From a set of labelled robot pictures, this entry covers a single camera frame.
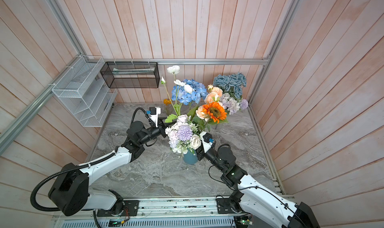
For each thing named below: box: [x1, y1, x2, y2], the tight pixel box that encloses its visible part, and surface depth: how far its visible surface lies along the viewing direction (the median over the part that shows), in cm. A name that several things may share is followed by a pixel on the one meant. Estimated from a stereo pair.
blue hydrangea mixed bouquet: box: [171, 78, 209, 106], surface depth 63 cm
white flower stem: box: [160, 65, 195, 123], surface depth 64 cm
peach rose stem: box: [207, 84, 223, 97], surface depth 74 cm
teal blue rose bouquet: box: [213, 72, 247, 100], surface depth 82 cm
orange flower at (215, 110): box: [201, 101, 228, 124], surface depth 60 cm
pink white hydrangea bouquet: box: [220, 92, 249, 115], surface depth 83 cm
